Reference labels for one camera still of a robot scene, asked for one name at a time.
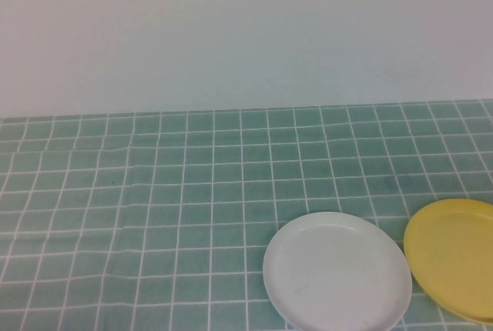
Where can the white round plate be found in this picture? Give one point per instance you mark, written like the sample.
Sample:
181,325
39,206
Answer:
339,273

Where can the yellow round plate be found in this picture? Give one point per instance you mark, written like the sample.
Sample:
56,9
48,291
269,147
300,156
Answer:
454,261

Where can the green checked tablecloth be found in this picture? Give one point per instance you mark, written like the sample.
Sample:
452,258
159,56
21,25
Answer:
192,177

